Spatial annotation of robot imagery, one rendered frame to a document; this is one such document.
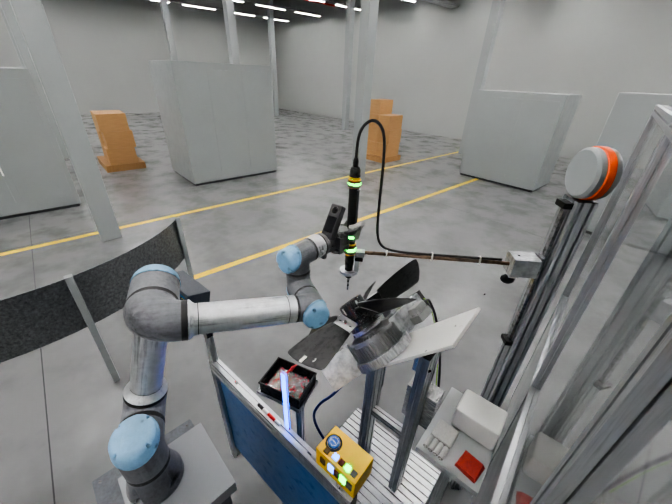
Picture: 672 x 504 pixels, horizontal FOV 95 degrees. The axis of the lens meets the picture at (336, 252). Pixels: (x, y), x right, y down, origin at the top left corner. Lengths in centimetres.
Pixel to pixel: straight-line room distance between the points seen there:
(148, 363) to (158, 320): 27
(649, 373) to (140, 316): 82
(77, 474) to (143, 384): 168
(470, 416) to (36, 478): 246
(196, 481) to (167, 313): 60
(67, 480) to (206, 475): 161
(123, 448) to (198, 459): 26
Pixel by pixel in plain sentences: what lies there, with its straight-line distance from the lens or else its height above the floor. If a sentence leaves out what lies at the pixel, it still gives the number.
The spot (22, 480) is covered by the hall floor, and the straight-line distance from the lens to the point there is 289.
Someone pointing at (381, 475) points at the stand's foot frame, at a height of 7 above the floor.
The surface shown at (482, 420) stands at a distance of 148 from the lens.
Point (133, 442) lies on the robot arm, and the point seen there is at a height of 126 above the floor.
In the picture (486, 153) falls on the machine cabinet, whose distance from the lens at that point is 849.
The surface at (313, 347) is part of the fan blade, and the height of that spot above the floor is 117.
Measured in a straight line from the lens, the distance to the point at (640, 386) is 46.
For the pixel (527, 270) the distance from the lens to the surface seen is 128.
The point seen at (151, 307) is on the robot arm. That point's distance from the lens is 81.
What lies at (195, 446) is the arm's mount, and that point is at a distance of 128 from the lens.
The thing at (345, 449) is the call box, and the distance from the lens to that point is 118.
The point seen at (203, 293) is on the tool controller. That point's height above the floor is 123.
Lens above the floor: 211
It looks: 30 degrees down
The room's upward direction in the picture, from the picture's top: 2 degrees clockwise
